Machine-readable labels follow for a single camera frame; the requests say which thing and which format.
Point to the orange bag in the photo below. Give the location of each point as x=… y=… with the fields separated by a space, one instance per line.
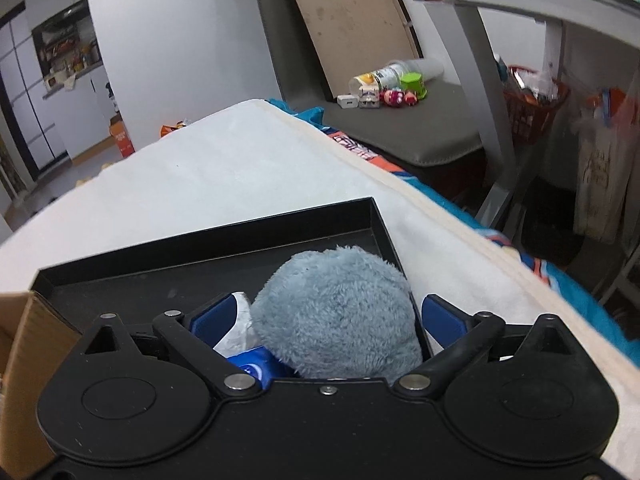
x=166 y=129

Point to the black framed glass door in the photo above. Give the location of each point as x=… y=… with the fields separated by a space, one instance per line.
x=28 y=116

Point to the brown cardboard box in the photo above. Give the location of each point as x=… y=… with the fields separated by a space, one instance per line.
x=34 y=343

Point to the blue tissue pack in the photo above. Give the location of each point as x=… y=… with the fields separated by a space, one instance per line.
x=260 y=363

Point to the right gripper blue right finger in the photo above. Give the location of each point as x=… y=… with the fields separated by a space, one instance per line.
x=463 y=338

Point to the white label can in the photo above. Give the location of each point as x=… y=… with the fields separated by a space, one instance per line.
x=387 y=77

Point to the white towel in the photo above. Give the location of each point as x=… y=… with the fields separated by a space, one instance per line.
x=242 y=336

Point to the orange carton box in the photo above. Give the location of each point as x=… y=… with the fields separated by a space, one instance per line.
x=121 y=136

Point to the grey fluffy plush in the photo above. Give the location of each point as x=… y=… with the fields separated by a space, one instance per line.
x=340 y=313

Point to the black tray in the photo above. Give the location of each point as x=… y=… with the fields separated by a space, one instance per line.
x=185 y=271

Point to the grey desk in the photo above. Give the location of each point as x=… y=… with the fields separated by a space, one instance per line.
x=526 y=31

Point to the large brown board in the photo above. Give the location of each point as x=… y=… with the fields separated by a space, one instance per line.
x=352 y=37

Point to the red small toys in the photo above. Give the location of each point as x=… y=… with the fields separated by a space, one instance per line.
x=398 y=98

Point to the green cup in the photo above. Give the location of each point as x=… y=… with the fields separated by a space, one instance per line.
x=413 y=82

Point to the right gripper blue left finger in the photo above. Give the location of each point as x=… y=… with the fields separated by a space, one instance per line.
x=190 y=340

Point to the red basket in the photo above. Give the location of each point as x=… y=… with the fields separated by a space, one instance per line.
x=532 y=100

